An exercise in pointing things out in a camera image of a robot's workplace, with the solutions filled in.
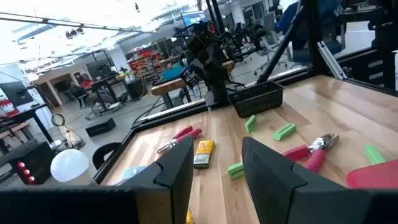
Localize black chair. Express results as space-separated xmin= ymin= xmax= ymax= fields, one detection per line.
xmin=91 ymin=142 xmax=123 ymax=170

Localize white bulb on round base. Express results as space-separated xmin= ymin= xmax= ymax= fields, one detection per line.
xmin=49 ymin=148 xmax=93 ymax=187

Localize pink-handled pliers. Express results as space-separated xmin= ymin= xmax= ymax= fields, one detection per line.
xmin=282 ymin=133 xmax=340 ymax=174
xmin=156 ymin=125 xmax=203 ymax=156

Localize black side table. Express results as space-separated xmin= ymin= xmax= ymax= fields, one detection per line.
xmin=0 ymin=104 xmax=55 ymax=144

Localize dark ring on stand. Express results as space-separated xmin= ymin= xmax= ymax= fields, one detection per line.
xmin=50 ymin=113 xmax=66 ymax=128

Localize silver aluminium rail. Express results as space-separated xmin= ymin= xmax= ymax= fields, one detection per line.
xmin=317 ymin=40 xmax=348 ymax=81

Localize red storage shelf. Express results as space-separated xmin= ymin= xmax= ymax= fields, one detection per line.
xmin=127 ymin=49 xmax=165 ymax=82

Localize person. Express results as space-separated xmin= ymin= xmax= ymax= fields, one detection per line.
xmin=79 ymin=73 xmax=128 ymax=105

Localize overhead light bar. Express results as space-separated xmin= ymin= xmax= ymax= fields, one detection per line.
xmin=0 ymin=11 xmax=156 ymax=34

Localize pink plastic bin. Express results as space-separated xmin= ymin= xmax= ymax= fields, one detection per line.
xmin=346 ymin=159 xmax=398 ymax=190

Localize wooden bench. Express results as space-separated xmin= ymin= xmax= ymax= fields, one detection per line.
xmin=150 ymin=60 xmax=236 ymax=110

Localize black box on floor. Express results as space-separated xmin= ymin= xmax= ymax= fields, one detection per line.
xmin=84 ymin=117 xmax=117 ymax=138

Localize monitor with blue screen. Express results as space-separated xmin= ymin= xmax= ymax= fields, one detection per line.
xmin=180 ymin=11 xmax=208 ymax=27

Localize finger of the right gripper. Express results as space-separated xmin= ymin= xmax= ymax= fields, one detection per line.
xmin=208 ymin=58 xmax=229 ymax=82
xmin=188 ymin=58 xmax=208 ymax=78

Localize green eraser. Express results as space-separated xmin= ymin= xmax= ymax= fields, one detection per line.
xmin=227 ymin=161 xmax=245 ymax=180
xmin=272 ymin=123 xmax=297 ymax=142
xmin=363 ymin=143 xmax=388 ymax=166
xmin=244 ymin=114 xmax=257 ymax=134

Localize grey office chair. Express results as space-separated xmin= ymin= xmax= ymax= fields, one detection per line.
xmin=253 ymin=12 xmax=289 ymax=75

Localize black computer tower with lights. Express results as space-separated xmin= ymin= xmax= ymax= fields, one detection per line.
xmin=0 ymin=139 xmax=57 ymax=186

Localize teal cloth on bench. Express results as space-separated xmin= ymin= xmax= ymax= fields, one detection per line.
xmin=161 ymin=64 xmax=187 ymax=81

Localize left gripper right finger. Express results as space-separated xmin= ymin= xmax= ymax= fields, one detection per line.
xmin=242 ymin=136 xmax=348 ymax=224

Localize black slotted plastic basket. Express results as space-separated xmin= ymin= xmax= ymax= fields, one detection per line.
xmin=228 ymin=80 xmax=285 ymax=119

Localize black office desk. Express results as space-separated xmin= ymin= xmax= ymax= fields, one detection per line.
xmin=90 ymin=74 xmax=129 ymax=114

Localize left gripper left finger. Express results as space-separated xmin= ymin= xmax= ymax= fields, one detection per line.
xmin=119 ymin=136 xmax=194 ymax=224

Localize black wall screen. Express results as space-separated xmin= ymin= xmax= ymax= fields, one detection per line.
xmin=0 ymin=81 xmax=34 ymax=108

